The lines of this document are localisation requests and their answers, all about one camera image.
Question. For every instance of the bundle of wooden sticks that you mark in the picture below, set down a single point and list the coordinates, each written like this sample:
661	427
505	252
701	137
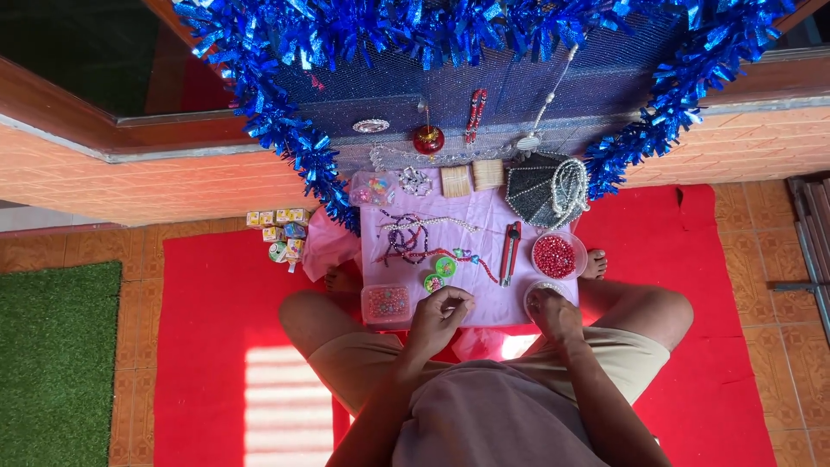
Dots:
456	181
487	174

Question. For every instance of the clear bowl of red beads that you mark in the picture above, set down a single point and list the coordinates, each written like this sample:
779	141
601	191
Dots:
556	256

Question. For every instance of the grey metal rack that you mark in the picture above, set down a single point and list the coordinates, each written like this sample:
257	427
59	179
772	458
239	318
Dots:
810	240

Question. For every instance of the green round bead container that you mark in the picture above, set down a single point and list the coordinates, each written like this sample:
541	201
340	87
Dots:
433	283
445	266

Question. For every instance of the purple bead strands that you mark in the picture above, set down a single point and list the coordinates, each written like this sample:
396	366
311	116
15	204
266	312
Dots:
405	241

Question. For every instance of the red bead strand with charms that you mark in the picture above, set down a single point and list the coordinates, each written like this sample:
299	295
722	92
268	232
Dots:
454	255

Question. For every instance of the pink plastic bag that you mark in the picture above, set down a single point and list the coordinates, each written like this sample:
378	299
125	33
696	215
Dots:
327	243

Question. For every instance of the blue mesh display board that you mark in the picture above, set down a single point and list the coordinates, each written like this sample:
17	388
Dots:
519	91

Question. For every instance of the person's left hand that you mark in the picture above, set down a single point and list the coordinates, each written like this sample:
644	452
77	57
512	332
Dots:
436	322

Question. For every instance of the red floor mat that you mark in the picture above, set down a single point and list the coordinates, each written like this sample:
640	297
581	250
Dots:
214	363

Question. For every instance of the pink table cloth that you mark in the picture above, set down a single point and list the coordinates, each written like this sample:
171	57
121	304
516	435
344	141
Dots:
480	214

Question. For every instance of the silver bead ornament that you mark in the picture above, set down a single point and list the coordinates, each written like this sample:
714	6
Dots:
415	181

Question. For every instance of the red utility knife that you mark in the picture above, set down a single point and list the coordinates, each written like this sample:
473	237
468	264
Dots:
509	253

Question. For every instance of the person's right hand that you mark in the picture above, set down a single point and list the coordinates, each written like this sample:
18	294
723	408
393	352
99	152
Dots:
552	318

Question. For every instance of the grey beaded purse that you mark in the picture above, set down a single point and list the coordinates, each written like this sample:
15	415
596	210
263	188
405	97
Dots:
535	191

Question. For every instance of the red ornament ball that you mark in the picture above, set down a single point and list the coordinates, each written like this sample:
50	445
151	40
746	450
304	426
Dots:
428	139

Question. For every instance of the person's right fingers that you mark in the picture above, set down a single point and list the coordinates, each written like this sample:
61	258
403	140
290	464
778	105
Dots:
536	301

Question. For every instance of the clear box of pink beads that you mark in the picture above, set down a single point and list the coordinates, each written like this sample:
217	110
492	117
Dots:
386	303

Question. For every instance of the clear bowl of white beads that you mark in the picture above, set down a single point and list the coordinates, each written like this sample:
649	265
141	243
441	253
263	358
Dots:
548	290

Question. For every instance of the green artificial grass mat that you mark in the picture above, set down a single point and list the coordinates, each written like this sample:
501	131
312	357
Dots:
55	363

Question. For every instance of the white pearl hanging strand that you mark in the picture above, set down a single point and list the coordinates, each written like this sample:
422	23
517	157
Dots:
548	104

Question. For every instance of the silver oval brooch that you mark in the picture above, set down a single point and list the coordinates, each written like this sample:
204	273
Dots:
371	126

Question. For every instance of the pile of small colourful boxes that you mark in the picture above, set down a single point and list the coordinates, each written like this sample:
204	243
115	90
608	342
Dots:
285	235

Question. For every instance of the blue tinsel garland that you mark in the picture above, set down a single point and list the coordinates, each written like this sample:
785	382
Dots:
415	29

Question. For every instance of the clear bag of colourful beads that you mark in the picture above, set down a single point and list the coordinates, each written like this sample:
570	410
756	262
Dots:
373	189

